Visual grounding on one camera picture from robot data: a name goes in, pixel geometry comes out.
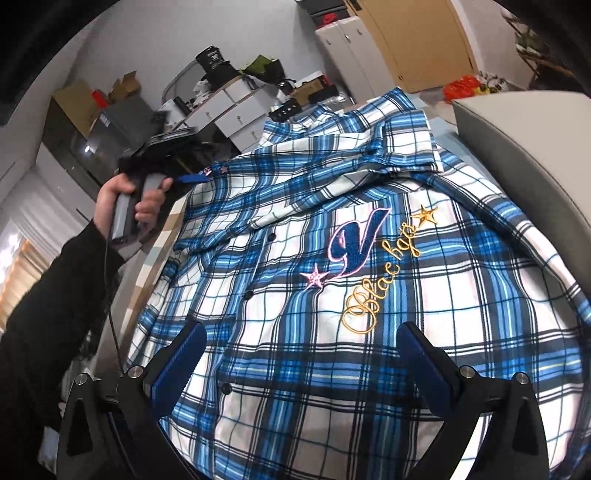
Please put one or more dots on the white printer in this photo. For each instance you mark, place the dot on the white printer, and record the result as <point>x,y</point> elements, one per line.
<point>170,113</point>

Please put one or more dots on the person's left forearm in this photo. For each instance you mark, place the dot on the person's left forearm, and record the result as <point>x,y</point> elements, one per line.
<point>55,286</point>

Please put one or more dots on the blue plaid shirt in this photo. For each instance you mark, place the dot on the blue plaid shirt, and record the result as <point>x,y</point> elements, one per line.
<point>295,369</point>

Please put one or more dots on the white tall cabinet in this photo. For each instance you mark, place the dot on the white tall cabinet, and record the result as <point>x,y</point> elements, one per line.
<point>355,50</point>

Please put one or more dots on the black red shoe box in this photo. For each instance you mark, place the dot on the black red shoe box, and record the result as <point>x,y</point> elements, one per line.
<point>332,9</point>

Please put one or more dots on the white drawer cabinet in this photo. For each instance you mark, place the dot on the white drawer cabinet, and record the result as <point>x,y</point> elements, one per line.
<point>235,99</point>

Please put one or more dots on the black bag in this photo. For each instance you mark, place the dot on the black bag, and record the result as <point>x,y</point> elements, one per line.
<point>217,64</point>

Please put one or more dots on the orange curtain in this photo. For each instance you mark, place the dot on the orange curtain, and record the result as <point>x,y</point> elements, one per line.
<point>23,281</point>

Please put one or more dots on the open cardboard box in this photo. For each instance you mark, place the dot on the open cardboard box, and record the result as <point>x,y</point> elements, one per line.
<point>314,90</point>

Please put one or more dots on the orange bag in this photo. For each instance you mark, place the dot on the orange bag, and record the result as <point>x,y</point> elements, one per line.
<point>461,87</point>

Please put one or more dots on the large cardboard box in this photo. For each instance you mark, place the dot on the large cardboard box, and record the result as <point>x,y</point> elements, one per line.
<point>74,99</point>

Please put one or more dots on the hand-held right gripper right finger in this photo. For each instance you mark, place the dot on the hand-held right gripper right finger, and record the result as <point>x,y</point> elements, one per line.
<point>422,364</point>

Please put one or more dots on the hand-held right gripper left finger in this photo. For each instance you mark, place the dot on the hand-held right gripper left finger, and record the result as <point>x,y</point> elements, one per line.
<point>182,364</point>

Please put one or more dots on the glossy black cabinet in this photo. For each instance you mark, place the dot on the glossy black cabinet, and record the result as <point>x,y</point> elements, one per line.
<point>69,152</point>

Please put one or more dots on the green bag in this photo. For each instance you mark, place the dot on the green bag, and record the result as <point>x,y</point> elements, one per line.
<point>263,67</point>

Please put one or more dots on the flat black box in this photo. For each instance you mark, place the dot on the flat black box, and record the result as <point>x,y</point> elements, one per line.
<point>291,113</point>

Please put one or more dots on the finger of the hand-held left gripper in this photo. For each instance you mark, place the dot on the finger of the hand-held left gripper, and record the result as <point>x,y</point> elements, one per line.
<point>187,178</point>

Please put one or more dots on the grey padded headboard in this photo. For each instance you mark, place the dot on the grey padded headboard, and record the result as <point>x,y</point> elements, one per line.
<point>531,152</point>

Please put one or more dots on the person's left hand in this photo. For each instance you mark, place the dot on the person's left hand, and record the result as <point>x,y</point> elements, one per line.
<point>104,203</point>

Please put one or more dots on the small cardboard box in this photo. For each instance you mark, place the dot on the small cardboard box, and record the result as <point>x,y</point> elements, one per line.
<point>122,87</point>

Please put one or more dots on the grey storage box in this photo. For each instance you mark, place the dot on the grey storage box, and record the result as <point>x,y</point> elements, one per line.
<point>122,122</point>

